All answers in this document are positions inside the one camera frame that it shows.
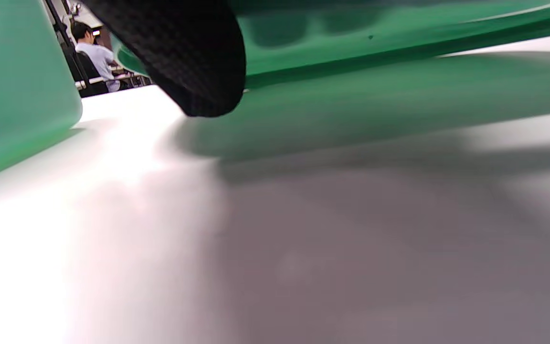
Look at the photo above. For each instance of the black background chair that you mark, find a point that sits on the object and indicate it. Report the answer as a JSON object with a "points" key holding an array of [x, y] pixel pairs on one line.
{"points": [[86, 76]]}

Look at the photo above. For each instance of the teal plastic box lid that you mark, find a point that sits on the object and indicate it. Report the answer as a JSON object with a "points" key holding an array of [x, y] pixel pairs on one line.
{"points": [[399, 38]]}

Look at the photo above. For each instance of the person's right hand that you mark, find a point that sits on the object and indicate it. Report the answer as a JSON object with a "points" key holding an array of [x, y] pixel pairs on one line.
{"points": [[189, 52]]}

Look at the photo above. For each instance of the teal plastic storage box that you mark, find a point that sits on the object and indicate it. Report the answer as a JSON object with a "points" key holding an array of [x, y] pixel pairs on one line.
{"points": [[12, 86]]}

